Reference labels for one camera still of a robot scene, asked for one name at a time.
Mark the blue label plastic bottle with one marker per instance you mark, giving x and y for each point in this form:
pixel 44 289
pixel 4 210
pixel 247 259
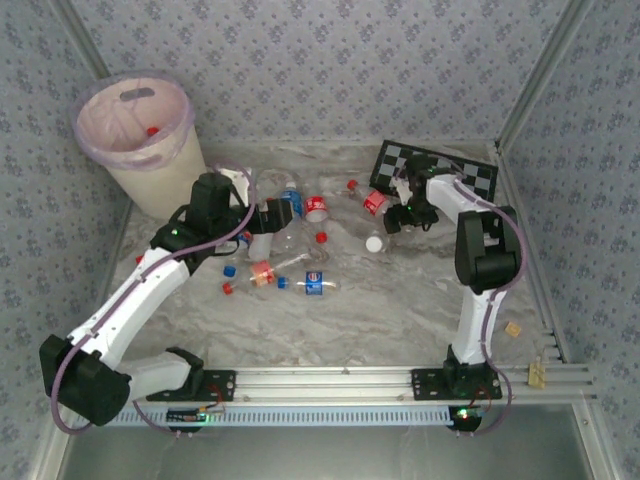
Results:
pixel 296 202

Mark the white cap red label bottle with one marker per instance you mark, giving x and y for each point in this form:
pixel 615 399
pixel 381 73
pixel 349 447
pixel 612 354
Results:
pixel 316 204
pixel 376 201

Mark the clear plastic bottle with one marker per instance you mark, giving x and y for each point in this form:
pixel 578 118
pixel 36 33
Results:
pixel 275 181

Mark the milky bottle red print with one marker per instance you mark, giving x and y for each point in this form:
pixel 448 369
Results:
pixel 260 246

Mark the cream plastic waste bin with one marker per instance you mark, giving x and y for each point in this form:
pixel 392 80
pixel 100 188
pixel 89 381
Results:
pixel 165 185

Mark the orange label red cap bottle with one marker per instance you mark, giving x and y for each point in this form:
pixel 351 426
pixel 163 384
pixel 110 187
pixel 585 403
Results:
pixel 261 274

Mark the blue Pepsi label bottle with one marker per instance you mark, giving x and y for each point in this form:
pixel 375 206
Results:
pixel 314 283

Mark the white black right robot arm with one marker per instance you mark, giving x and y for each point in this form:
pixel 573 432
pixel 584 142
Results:
pixel 469 330

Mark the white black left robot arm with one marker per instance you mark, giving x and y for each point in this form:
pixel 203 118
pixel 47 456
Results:
pixel 130 320

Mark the purple translucent bin liner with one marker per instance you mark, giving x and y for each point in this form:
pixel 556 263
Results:
pixel 115 145

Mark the black grey checkerboard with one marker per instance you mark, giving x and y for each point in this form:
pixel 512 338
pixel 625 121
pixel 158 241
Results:
pixel 390 160

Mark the clear bottle blue cap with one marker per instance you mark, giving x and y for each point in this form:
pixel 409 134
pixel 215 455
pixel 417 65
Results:
pixel 229 271

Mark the small tan square block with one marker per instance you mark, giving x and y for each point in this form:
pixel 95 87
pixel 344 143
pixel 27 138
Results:
pixel 512 329

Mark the tan wooden clip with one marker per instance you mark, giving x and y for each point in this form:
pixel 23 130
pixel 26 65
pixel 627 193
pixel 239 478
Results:
pixel 536 376

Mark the grey metal panel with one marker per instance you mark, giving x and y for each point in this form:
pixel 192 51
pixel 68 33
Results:
pixel 325 455

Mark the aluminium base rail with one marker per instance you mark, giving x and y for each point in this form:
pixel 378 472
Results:
pixel 325 382

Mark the aluminium frame post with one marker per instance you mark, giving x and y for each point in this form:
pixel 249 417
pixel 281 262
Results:
pixel 90 50
pixel 554 50

